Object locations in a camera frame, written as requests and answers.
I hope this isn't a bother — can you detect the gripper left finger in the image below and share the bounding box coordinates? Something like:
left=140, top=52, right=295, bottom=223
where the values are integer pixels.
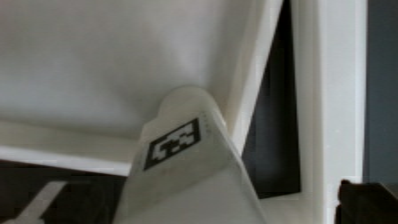
left=5, top=181, right=66, bottom=224

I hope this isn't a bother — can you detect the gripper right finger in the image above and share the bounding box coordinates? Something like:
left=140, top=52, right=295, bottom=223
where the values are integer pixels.
left=334, top=180, right=398, bottom=224

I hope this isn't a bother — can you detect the white table leg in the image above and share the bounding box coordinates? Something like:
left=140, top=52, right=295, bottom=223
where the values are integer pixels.
left=114, top=86, right=266, bottom=224

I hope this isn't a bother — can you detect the white square tabletop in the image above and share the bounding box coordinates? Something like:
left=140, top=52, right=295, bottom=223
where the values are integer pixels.
left=0, top=0, right=282, bottom=175

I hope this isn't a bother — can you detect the white U-shaped obstacle fence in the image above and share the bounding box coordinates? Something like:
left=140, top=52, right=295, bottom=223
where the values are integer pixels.
left=261, top=0, right=368, bottom=224

